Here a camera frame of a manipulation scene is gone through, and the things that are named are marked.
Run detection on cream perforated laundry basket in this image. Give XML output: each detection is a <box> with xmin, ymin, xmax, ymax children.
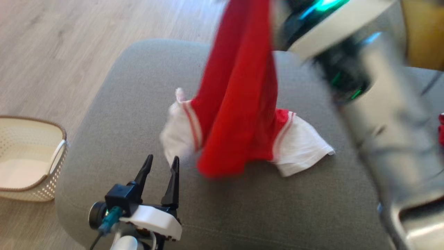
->
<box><xmin>0</xmin><ymin>116</ymin><xmax>69</xmax><ymax>202</ymax></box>

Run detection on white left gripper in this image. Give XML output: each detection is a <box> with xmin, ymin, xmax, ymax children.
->
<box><xmin>120</xmin><ymin>155</ymin><xmax>182</xmax><ymax>242</ymax></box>

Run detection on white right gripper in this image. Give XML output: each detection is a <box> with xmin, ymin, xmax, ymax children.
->
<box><xmin>271</xmin><ymin>0</ymin><xmax>396</xmax><ymax>61</ymax></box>

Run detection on red basketball jersey white sleeves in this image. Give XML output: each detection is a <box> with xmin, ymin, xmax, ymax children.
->
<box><xmin>160</xmin><ymin>0</ymin><xmax>335</xmax><ymax>178</ymax></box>

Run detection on yellow sofa back cushion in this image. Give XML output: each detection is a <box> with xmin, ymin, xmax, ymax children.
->
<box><xmin>401</xmin><ymin>0</ymin><xmax>444</xmax><ymax>72</ymax></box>

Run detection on large grey sofa ottoman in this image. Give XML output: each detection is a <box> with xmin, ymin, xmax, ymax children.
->
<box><xmin>55</xmin><ymin>38</ymin><xmax>444</xmax><ymax>250</ymax></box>

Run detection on left camera cable teal plug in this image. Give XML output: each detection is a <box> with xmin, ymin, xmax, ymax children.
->
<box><xmin>89</xmin><ymin>206</ymin><xmax>124</xmax><ymax>250</ymax></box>

